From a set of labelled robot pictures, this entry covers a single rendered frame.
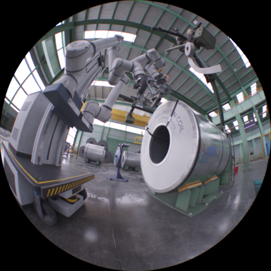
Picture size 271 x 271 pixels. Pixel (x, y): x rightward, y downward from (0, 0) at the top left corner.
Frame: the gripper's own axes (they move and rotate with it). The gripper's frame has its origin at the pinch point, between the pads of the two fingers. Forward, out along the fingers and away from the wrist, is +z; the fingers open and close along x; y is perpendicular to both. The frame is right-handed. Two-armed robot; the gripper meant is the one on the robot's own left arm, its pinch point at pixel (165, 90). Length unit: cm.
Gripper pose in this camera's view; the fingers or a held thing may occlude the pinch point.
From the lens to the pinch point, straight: 96.2
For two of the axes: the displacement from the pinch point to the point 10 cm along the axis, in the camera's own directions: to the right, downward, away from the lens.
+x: -8.4, 5.4, -0.6
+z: 5.2, 8.3, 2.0
